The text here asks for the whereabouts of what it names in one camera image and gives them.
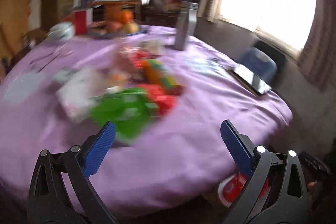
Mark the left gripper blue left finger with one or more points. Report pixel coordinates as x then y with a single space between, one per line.
49 201

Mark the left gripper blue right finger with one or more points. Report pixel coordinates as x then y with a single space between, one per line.
275 191

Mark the green snack wrapper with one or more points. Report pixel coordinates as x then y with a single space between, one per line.
129 110

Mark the orange blue cardboard box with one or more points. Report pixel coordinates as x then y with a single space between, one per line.
156 74

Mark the red trash bin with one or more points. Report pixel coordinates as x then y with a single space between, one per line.
230 188

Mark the black tablet in case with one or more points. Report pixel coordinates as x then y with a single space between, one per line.
249 79

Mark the white plastic bag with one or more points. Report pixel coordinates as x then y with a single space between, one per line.
78 95

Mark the blue cushioned office chair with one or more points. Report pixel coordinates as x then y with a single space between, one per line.
264 60

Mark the black eyeglasses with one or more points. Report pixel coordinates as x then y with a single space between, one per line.
42 62

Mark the purple tablecloth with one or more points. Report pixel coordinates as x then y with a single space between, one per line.
176 158

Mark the red snack packet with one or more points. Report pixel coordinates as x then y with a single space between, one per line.
137 58

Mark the blue fruit plate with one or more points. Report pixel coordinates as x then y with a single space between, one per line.
97 30

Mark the red apple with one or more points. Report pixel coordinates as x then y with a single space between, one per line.
113 26

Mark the red and white box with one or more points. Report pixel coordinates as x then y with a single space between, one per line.
82 19

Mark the yellow apple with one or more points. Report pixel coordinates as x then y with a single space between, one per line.
131 28

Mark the orange fruit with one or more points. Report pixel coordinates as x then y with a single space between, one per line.
119 14

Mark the silver metal bottle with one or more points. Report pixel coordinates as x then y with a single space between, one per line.
186 23

